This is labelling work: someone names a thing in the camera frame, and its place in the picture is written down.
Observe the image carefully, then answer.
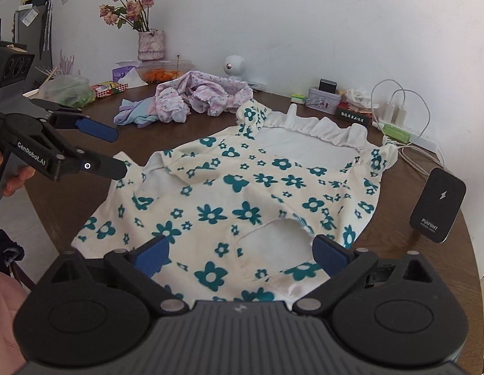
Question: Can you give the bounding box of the white power strip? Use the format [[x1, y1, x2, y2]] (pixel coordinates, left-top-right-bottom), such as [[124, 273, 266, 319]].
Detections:
[[372, 119, 438, 153]]

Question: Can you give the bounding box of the plastic bag of green vegetables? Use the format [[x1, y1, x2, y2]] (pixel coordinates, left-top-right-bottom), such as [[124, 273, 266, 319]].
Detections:
[[37, 75, 97, 108]]

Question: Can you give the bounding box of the white charging cable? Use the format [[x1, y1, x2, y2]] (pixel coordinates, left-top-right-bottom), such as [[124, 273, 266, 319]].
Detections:
[[383, 88, 448, 174], [370, 79, 407, 126]]

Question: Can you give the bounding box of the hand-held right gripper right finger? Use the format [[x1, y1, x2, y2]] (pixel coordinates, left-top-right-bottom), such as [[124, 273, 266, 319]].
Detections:
[[293, 234, 442, 315]]

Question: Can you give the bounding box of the black power bank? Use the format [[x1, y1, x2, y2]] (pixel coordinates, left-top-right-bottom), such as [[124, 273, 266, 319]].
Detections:
[[409, 167, 467, 243]]

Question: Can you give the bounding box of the crumpled white tissue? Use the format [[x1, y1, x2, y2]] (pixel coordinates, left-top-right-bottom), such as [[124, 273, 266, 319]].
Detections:
[[343, 87, 380, 110]]

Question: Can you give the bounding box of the light blue purple garment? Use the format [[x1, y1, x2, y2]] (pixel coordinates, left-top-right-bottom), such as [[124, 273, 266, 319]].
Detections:
[[114, 99, 160, 128]]

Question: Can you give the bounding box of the white teal floral garment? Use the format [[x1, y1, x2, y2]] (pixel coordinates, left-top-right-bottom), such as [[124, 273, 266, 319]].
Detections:
[[71, 99, 400, 310]]

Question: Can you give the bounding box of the white round security camera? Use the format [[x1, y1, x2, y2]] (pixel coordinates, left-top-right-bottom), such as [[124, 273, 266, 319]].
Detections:
[[224, 55, 267, 91]]

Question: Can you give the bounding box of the dark cloth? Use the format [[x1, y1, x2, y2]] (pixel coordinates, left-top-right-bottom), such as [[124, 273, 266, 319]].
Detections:
[[0, 224, 28, 279]]

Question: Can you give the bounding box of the grey refrigerator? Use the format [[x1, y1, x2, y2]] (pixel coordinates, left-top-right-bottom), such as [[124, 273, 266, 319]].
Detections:
[[11, 0, 54, 72]]

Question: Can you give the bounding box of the purple tissue pack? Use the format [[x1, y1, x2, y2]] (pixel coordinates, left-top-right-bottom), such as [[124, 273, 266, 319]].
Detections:
[[112, 62, 149, 87]]

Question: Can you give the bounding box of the dried rose bouquet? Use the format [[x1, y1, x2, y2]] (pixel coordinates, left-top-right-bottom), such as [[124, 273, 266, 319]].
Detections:
[[99, 0, 155, 33]]

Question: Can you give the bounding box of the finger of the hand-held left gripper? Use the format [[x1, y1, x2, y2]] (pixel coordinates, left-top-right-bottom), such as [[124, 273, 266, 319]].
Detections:
[[30, 99, 120, 142], [56, 149, 129, 183]]

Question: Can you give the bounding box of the dark box with white label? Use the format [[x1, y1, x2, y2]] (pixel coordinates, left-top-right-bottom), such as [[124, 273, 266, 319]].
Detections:
[[335, 103, 373, 127]]

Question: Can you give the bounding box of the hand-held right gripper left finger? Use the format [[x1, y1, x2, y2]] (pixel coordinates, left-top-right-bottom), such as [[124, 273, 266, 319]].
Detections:
[[41, 235, 190, 315]]

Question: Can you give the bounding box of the purple dried plant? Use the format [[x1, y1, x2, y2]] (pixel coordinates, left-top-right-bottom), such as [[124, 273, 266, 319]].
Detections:
[[59, 49, 82, 77]]

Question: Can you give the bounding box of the person's left hand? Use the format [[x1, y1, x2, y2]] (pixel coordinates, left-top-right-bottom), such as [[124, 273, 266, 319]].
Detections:
[[0, 142, 38, 198]]

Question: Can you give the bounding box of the clear plastic food container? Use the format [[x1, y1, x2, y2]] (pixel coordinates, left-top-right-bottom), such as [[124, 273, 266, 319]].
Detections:
[[136, 59, 194, 84]]

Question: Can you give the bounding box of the pink knitted vase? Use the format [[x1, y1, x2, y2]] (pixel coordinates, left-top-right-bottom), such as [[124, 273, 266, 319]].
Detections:
[[138, 29, 165, 62]]

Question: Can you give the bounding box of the red checkered box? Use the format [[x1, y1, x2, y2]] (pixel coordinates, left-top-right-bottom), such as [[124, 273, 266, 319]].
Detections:
[[90, 80, 129, 99]]

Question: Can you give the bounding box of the pink clothing of person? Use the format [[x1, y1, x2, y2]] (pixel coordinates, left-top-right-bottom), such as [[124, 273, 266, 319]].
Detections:
[[0, 269, 30, 375]]

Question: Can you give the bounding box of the grey printed tin box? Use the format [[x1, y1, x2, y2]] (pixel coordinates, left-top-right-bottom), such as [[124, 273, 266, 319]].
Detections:
[[307, 87, 346, 112]]

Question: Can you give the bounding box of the purple floral garment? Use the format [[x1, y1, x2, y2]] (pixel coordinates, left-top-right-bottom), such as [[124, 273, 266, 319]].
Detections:
[[154, 71, 254, 123]]

